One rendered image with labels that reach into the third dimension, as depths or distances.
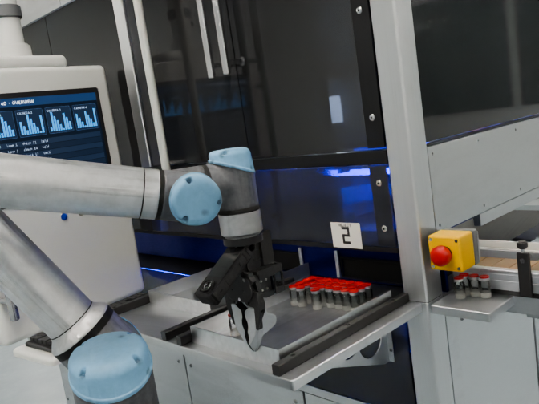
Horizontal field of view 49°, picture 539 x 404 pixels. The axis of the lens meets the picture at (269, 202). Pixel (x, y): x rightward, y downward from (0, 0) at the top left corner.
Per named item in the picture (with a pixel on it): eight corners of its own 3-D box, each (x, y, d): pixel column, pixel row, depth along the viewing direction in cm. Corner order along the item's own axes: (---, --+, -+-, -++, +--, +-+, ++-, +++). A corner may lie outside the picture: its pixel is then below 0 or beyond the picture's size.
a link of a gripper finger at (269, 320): (285, 344, 107) (277, 296, 106) (261, 357, 103) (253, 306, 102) (273, 341, 110) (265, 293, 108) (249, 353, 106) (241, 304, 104)
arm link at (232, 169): (199, 152, 105) (245, 145, 107) (208, 212, 106) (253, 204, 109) (208, 153, 97) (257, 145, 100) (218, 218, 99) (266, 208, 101)
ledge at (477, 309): (464, 292, 133) (463, 284, 132) (520, 300, 123) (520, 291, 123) (431, 313, 123) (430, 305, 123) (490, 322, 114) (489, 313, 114)
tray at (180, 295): (245, 267, 177) (244, 256, 176) (310, 275, 158) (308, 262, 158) (150, 303, 154) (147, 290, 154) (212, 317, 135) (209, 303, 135)
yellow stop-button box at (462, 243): (447, 260, 125) (444, 227, 124) (480, 262, 120) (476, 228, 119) (429, 270, 120) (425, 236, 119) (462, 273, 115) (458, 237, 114)
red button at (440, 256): (438, 261, 120) (436, 242, 119) (456, 263, 117) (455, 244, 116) (428, 267, 117) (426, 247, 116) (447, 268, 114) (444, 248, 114)
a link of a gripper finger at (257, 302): (269, 329, 103) (261, 280, 102) (262, 332, 102) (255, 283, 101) (251, 325, 106) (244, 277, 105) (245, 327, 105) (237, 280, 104)
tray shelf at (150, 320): (236, 271, 181) (235, 265, 181) (441, 300, 130) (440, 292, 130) (94, 325, 148) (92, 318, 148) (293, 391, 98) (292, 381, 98)
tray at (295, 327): (303, 292, 144) (301, 278, 144) (392, 305, 126) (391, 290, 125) (192, 342, 122) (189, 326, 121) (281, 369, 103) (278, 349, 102)
